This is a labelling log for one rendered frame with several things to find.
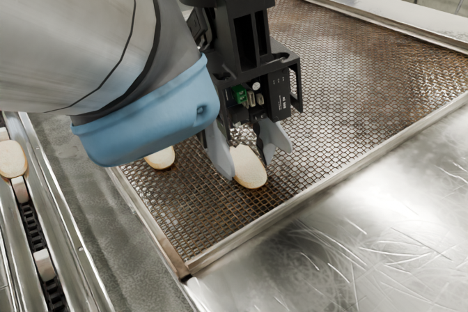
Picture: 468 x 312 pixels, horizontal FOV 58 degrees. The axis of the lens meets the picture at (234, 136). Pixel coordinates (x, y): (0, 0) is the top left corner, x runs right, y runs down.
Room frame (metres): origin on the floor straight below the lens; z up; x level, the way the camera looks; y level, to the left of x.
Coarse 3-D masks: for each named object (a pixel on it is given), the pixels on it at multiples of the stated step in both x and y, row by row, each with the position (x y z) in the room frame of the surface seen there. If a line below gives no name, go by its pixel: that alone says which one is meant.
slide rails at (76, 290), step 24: (24, 144) 0.52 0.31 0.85; (0, 192) 0.41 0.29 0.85; (48, 192) 0.41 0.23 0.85; (0, 216) 0.37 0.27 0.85; (48, 216) 0.37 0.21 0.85; (24, 240) 0.33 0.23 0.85; (48, 240) 0.33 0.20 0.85; (24, 264) 0.30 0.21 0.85; (72, 264) 0.30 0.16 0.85; (24, 288) 0.27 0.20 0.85; (72, 288) 0.27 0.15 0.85
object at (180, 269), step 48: (288, 48) 0.66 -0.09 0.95; (384, 48) 0.61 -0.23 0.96; (384, 96) 0.49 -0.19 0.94; (192, 144) 0.43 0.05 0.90; (384, 144) 0.38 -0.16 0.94; (192, 192) 0.35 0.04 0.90; (240, 192) 0.34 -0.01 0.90; (288, 192) 0.34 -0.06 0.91; (192, 240) 0.29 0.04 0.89; (240, 240) 0.28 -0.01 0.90
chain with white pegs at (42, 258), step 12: (0, 120) 0.61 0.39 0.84; (0, 132) 0.52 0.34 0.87; (12, 180) 0.41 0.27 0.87; (24, 192) 0.41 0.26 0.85; (24, 204) 0.40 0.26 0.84; (24, 216) 0.38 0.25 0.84; (36, 240) 0.34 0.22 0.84; (36, 252) 0.29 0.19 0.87; (36, 264) 0.28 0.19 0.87; (48, 264) 0.29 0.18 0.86; (48, 276) 0.29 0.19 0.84; (48, 288) 0.28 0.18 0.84; (60, 288) 0.27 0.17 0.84; (48, 300) 0.26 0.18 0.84
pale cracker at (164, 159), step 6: (162, 150) 0.42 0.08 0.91; (168, 150) 0.42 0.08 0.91; (150, 156) 0.41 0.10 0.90; (156, 156) 0.41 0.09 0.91; (162, 156) 0.41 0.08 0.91; (168, 156) 0.41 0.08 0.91; (174, 156) 0.41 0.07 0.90; (150, 162) 0.40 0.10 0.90; (156, 162) 0.40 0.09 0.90; (162, 162) 0.40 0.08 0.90; (168, 162) 0.40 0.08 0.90; (156, 168) 0.39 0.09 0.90; (162, 168) 0.39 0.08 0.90
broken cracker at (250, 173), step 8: (240, 144) 0.41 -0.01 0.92; (232, 152) 0.40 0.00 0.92; (240, 152) 0.40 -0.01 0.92; (248, 152) 0.40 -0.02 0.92; (240, 160) 0.38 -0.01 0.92; (248, 160) 0.38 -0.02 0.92; (256, 160) 0.38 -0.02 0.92; (240, 168) 0.37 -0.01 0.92; (248, 168) 0.37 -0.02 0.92; (256, 168) 0.37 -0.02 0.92; (264, 168) 0.37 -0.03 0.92; (240, 176) 0.36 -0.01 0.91; (248, 176) 0.36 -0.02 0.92; (256, 176) 0.35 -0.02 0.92; (264, 176) 0.36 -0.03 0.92; (240, 184) 0.35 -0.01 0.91; (248, 184) 0.35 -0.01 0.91; (256, 184) 0.35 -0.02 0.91
